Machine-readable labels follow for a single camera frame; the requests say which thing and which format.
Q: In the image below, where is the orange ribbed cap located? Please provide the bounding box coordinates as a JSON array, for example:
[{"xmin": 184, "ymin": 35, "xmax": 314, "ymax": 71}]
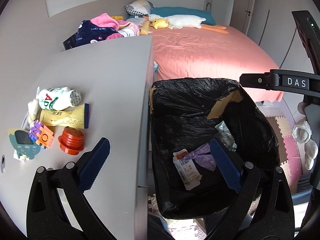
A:
[{"xmin": 58, "ymin": 127, "xmax": 84, "ymax": 155}]

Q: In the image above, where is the purple plastic bag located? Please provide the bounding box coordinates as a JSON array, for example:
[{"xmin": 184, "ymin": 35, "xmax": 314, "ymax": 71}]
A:
[{"xmin": 182, "ymin": 143, "xmax": 216, "ymax": 171}]

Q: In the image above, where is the silver snack wrapper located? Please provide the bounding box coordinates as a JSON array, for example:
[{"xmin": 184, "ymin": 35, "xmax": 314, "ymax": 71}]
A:
[{"xmin": 215, "ymin": 121, "xmax": 237, "ymax": 151}]

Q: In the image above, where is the yellow snack packet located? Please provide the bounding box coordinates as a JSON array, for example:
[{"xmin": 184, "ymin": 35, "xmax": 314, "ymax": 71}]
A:
[{"xmin": 40, "ymin": 103, "xmax": 89, "ymax": 129}]

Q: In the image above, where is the white foam piece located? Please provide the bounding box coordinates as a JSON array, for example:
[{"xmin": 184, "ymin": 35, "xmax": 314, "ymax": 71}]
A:
[{"xmin": 28, "ymin": 99, "xmax": 40, "ymax": 125}]

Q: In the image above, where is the white AD drink bottle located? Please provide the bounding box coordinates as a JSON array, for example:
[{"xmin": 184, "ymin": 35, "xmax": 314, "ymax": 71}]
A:
[{"xmin": 36, "ymin": 87, "xmax": 81, "ymax": 111}]

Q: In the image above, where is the black lined trash bin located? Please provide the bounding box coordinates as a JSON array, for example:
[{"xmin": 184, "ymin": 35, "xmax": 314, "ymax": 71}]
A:
[{"xmin": 149, "ymin": 78, "xmax": 280, "ymax": 219}]

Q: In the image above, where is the white gloved right hand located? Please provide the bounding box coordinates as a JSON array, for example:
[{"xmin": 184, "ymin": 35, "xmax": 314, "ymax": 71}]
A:
[{"xmin": 292, "ymin": 102, "xmax": 318, "ymax": 171}]

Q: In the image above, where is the pastel foam floor mat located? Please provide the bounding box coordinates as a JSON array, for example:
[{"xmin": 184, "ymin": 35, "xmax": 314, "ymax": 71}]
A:
[{"xmin": 259, "ymin": 106, "xmax": 311, "ymax": 194}]

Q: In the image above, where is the colourful foam cube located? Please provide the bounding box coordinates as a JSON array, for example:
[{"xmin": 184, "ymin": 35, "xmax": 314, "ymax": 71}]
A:
[{"xmin": 29, "ymin": 120, "xmax": 54, "ymax": 149}]

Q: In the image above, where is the white red carton in bin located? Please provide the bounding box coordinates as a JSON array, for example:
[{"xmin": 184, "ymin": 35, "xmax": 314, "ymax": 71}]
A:
[{"xmin": 173, "ymin": 149, "xmax": 202, "ymax": 190}]

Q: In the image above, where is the closet door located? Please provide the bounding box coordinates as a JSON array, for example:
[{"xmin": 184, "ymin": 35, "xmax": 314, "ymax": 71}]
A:
[{"xmin": 229, "ymin": 0, "xmax": 255, "ymax": 35}]

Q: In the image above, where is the teal pillow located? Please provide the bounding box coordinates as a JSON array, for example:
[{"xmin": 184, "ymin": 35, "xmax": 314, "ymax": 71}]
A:
[{"xmin": 150, "ymin": 7, "xmax": 216, "ymax": 25}]

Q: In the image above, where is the pink bed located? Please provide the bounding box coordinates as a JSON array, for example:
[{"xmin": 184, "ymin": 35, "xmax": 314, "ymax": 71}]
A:
[{"xmin": 139, "ymin": 24, "xmax": 284, "ymax": 103}]

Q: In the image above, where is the white goose plush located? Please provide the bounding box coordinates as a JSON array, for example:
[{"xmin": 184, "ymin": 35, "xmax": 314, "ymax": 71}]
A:
[{"xmin": 144, "ymin": 14, "xmax": 229, "ymax": 34}]

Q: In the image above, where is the yellow duck plush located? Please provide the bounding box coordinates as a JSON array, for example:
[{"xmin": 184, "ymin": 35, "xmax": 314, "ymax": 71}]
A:
[{"xmin": 151, "ymin": 18, "xmax": 169, "ymax": 30}]

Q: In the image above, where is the black box behind clothes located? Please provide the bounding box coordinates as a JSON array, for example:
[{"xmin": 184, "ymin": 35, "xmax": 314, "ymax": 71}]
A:
[{"xmin": 62, "ymin": 33, "xmax": 76, "ymax": 50}]

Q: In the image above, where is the patterned checkered pillow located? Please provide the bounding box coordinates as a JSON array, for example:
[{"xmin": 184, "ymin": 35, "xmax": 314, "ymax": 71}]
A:
[{"xmin": 125, "ymin": 0, "xmax": 153, "ymax": 16}]

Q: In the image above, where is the navy pink clothes pile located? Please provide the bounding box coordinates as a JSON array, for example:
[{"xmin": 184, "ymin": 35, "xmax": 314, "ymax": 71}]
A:
[{"xmin": 75, "ymin": 13, "xmax": 147, "ymax": 47}]

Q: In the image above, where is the grey cable grommet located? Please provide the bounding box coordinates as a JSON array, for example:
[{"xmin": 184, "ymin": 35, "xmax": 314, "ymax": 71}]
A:
[{"xmin": 0, "ymin": 155, "xmax": 5, "ymax": 173}]

